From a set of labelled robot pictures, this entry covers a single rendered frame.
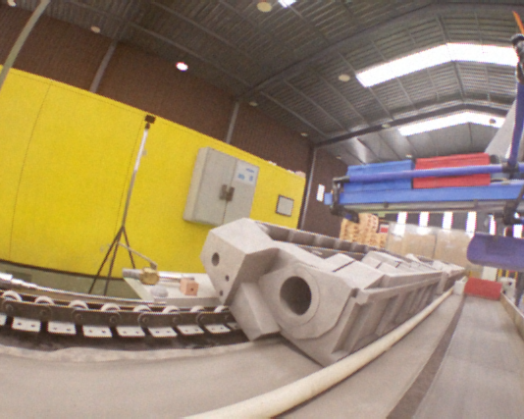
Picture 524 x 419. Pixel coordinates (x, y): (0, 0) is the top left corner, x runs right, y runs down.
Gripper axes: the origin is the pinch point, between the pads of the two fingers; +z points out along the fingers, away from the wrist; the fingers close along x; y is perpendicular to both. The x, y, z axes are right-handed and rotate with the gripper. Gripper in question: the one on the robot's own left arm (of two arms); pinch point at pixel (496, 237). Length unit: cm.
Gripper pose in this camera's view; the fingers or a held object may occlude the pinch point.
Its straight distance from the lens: 136.7
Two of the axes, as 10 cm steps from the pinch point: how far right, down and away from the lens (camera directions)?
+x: -7.2, -1.9, -6.6
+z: -2.0, 9.8, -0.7
